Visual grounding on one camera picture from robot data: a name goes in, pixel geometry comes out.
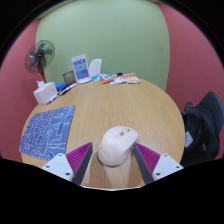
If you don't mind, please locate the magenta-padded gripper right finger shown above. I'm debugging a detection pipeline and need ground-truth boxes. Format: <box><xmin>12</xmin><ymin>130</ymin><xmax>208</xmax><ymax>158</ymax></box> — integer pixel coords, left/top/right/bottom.
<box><xmin>133</xmin><ymin>142</ymin><xmax>185</xmax><ymax>185</ymax></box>

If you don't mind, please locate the black backpack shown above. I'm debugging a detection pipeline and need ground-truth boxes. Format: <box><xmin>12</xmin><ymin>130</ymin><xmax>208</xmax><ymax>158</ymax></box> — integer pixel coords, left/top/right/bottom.
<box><xmin>180</xmin><ymin>101</ymin><xmax>221</xmax><ymax>168</ymax></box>

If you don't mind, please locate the blue patterned mouse pad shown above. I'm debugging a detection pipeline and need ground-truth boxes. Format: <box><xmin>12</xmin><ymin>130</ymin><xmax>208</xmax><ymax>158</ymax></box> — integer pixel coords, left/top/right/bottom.
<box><xmin>18</xmin><ymin>105</ymin><xmax>76</xmax><ymax>162</ymax></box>

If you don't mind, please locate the black standing fan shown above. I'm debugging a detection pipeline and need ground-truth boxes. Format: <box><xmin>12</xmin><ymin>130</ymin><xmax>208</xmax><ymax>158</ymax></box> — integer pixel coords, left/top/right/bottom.
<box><xmin>24</xmin><ymin>39</ymin><xmax>56</xmax><ymax>84</ymax></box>

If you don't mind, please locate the black office chair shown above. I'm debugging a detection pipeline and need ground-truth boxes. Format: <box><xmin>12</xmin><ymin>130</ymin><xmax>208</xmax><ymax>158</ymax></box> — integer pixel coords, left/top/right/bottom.
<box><xmin>196</xmin><ymin>91</ymin><xmax>224</xmax><ymax>161</ymax></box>

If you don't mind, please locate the orange and white snack packet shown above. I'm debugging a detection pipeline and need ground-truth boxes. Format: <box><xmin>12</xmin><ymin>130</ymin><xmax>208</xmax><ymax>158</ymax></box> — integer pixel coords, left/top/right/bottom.
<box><xmin>124</xmin><ymin>72</ymin><xmax>142</xmax><ymax>84</ymax></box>

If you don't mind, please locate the dark mesh pen cup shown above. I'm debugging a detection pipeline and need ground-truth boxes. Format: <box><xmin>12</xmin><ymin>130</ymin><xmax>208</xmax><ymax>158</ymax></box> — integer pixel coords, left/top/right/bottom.
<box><xmin>62</xmin><ymin>70</ymin><xmax>76</xmax><ymax>86</ymax></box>

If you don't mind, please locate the blue and white sign stand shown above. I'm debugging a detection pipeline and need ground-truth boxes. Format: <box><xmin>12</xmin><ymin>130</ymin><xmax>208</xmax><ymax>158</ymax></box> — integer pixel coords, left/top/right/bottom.
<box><xmin>70</xmin><ymin>53</ymin><xmax>92</xmax><ymax>84</ymax></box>

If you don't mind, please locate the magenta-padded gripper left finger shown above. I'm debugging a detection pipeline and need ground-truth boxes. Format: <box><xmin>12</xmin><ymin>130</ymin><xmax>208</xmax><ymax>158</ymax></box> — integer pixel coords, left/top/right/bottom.
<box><xmin>40</xmin><ymin>142</ymin><xmax>94</xmax><ymax>186</ymax></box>

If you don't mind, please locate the cream white computer mouse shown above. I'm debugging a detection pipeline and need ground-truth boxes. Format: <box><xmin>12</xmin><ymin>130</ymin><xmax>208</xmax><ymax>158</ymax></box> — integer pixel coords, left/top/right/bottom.
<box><xmin>97</xmin><ymin>125</ymin><xmax>140</xmax><ymax>167</ymax></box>

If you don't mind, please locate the white curved plastic object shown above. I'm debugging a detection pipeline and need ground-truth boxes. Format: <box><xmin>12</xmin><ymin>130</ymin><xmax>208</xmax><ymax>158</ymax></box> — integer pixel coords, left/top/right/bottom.
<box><xmin>87</xmin><ymin>58</ymin><xmax>103</xmax><ymax>79</ymax></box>

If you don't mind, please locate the blue whiteboard eraser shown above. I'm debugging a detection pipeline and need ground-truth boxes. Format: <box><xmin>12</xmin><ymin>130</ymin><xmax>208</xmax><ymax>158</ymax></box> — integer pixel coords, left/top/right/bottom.
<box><xmin>54</xmin><ymin>82</ymin><xmax>69</xmax><ymax>92</ymax></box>

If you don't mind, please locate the white tissue box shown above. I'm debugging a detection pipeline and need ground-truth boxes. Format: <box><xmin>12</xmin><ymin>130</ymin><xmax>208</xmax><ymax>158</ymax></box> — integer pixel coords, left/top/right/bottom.
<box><xmin>32</xmin><ymin>80</ymin><xmax>58</xmax><ymax>105</ymax></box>

